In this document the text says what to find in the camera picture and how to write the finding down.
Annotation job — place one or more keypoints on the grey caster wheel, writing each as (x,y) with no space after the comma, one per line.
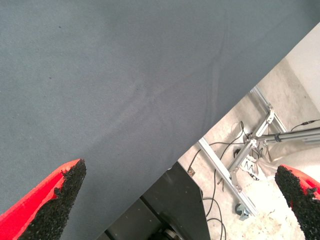
(242,210)

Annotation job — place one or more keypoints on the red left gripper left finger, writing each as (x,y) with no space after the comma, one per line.
(32,215)

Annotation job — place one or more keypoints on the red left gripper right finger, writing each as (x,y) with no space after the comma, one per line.
(305,207)

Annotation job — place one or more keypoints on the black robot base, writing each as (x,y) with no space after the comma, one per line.
(180,190)

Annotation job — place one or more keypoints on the dark grey table cloth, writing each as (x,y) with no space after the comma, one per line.
(125,75)

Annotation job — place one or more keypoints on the aluminium table frame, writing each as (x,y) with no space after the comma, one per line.
(217,165)

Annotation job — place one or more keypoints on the grey metal bar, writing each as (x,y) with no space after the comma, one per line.
(295,137)

